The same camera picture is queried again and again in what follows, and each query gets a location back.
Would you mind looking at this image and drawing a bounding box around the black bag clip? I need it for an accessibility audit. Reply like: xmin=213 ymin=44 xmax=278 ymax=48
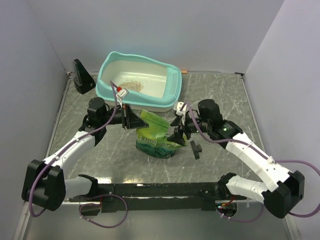
xmin=190 ymin=140 xmax=202 ymax=160

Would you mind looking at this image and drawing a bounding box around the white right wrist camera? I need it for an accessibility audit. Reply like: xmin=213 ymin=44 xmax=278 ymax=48
xmin=173 ymin=101 xmax=188 ymax=125

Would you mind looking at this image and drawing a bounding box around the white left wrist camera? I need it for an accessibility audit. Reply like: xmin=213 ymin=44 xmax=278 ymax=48
xmin=116 ymin=86 xmax=129 ymax=107

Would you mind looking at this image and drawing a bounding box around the green litter bag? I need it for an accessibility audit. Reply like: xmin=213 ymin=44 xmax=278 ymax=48
xmin=135 ymin=110 xmax=185 ymax=159

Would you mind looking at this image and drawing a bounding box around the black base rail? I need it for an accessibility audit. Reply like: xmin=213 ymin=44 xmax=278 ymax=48
xmin=72 ymin=182 xmax=233 ymax=213

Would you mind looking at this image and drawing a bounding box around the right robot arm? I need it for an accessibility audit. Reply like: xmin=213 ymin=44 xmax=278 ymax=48
xmin=167 ymin=99 xmax=305 ymax=219

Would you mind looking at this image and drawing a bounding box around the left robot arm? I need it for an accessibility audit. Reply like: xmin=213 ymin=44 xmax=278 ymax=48
xmin=21 ymin=97 xmax=149 ymax=211

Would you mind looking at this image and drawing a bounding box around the teal and white litter box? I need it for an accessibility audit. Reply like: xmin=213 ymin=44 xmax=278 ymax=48
xmin=95 ymin=51 xmax=182 ymax=113

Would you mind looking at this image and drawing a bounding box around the black triangular stand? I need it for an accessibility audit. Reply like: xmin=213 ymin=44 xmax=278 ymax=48
xmin=72 ymin=58 xmax=96 ymax=95

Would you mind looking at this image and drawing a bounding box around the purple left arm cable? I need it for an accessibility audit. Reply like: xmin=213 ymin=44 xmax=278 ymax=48
xmin=27 ymin=80 xmax=123 ymax=218

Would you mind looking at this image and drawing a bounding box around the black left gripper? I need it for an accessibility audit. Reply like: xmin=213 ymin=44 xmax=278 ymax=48
xmin=100 ymin=103 xmax=149 ymax=130

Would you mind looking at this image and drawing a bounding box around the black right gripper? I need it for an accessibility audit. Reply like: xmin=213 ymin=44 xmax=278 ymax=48
xmin=166 ymin=112 xmax=211 ymax=146

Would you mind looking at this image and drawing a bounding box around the pile of beige litter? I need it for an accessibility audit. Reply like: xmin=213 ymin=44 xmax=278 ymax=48
xmin=118 ymin=79 xmax=144 ymax=92

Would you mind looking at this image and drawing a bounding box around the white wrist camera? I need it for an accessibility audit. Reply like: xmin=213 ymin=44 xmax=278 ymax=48
xmin=173 ymin=101 xmax=188 ymax=125
xmin=116 ymin=86 xmax=129 ymax=107

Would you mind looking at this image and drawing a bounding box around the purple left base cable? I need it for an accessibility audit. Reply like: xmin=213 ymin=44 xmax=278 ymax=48
xmin=78 ymin=191 xmax=131 ymax=229

